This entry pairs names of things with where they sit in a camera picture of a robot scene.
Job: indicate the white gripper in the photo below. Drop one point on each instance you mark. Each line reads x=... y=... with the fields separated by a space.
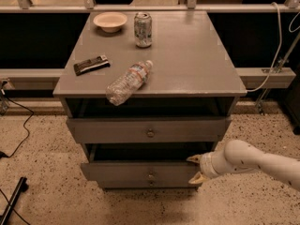
x=205 y=166

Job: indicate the white paper bowl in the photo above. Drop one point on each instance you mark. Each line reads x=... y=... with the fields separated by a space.
x=110 y=22

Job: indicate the black stand leg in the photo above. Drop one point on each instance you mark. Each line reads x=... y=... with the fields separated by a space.
x=21 y=187

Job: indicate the clear plastic water bottle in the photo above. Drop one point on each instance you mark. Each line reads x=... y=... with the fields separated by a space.
x=120 y=90

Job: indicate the silver soda can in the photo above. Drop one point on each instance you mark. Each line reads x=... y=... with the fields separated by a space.
x=143 y=29

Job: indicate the grey wooden drawer cabinet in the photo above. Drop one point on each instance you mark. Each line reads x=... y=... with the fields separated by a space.
x=193 y=76

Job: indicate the grey top drawer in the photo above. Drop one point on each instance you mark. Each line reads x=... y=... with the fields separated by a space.
x=149 y=130

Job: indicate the grey bottom drawer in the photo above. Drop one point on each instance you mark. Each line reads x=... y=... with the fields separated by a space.
x=144 y=184

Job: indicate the black snack bar wrapper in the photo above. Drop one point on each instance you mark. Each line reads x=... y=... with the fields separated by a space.
x=91 y=64

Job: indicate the grey drawer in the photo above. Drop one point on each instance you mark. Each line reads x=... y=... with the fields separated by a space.
x=144 y=184
x=149 y=130
x=161 y=161

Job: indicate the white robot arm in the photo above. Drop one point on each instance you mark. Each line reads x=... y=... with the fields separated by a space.
x=242 y=157

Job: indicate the metal bracket stand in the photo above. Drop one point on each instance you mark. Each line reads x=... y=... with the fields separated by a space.
x=281 y=62

